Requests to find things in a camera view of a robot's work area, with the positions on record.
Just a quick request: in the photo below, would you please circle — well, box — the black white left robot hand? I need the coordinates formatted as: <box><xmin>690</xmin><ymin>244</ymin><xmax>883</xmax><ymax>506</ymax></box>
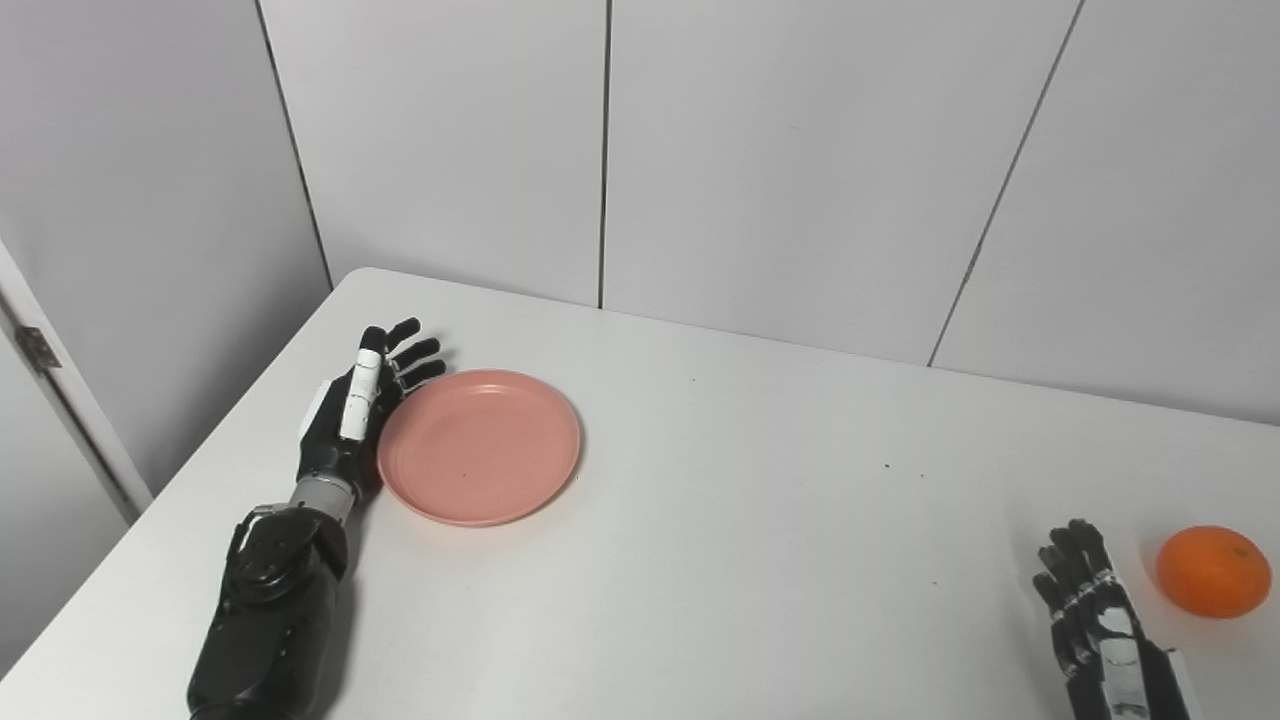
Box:
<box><xmin>296</xmin><ymin>318</ymin><xmax>448</xmax><ymax>501</ymax></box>

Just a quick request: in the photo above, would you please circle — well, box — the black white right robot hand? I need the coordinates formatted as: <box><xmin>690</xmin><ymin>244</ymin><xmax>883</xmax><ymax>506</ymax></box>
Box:
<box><xmin>1033</xmin><ymin>519</ymin><xmax>1196</xmax><ymax>720</ymax></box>

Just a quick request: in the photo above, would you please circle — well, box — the orange fruit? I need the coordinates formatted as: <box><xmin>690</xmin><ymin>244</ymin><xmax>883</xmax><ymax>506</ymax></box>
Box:
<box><xmin>1157</xmin><ymin>526</ymin><xmax>1272</xmax><ymax>619</ymax></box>

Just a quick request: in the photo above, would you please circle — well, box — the pink round plate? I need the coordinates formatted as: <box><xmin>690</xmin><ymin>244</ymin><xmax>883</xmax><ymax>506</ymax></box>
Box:
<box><xmin>377</xmin><ymin>369</ymin><xmax>583</xmax><ymax>528</ymax></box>

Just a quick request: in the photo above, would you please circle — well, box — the metal door hinge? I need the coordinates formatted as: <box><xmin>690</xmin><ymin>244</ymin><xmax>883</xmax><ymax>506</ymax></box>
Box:
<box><xmin>14</xmin><ymin>326</ymin><xmax>63</xmax><ymax>373</ymax></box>

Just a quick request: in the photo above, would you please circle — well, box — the white door frame post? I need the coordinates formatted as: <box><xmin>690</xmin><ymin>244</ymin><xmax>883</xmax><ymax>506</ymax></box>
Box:
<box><xmin>0</xmin><ymin>240</ymin><xmax>154</xmax><ymax>526</ymax></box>

